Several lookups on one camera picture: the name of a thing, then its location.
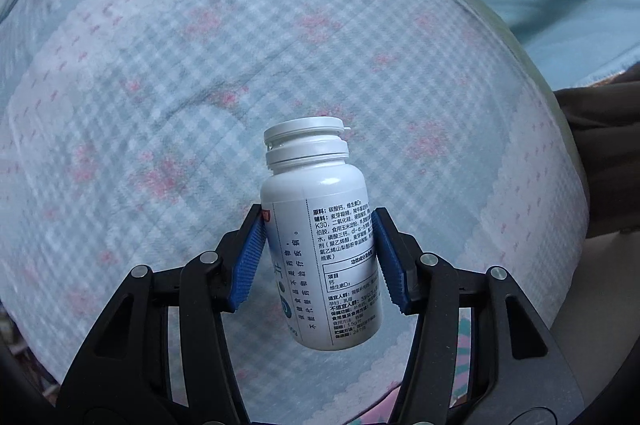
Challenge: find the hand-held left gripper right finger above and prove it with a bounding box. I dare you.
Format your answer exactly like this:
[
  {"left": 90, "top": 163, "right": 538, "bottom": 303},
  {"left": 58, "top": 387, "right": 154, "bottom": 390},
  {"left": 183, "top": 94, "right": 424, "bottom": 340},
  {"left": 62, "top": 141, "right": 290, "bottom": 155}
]
[{"left": 372, "top": 206, "right": 584, "bottom": 425}]

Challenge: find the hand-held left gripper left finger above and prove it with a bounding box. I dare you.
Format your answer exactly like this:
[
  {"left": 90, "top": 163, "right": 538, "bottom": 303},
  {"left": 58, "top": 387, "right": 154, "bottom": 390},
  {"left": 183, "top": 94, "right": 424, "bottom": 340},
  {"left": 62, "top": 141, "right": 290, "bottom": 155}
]
[{"left": 57, "top": 205, "right": 269, "bottom": 425}]

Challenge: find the white pill bottle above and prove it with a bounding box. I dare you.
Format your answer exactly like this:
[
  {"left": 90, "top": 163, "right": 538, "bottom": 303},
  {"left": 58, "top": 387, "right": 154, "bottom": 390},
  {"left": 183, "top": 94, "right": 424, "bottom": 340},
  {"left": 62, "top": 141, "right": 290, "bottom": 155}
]
[{"left": 259, "top": 116, "right": 385, "bottom": 351}]

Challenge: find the cardboard box with striped print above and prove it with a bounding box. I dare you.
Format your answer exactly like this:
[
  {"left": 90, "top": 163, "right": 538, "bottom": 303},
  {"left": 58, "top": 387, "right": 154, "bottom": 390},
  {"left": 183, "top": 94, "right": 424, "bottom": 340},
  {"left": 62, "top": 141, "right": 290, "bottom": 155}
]
[{"left": 350, "top": 305, "right": 473, "bottom": 425}]

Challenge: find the brown curtain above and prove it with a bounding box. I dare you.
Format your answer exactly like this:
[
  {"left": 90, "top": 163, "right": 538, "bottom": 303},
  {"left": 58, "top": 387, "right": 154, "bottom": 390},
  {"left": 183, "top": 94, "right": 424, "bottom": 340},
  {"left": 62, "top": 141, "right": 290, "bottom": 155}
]
[{"left": 552, "top": 66, "right": 640, "bottom": 238}]

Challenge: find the pale green bed sheet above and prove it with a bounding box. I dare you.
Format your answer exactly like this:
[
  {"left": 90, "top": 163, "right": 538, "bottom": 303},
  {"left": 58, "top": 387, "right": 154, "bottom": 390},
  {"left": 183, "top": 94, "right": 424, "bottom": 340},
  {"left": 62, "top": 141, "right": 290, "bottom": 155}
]
[{"left": 340, "top": 0, "right": 592, "bottom": 226}]

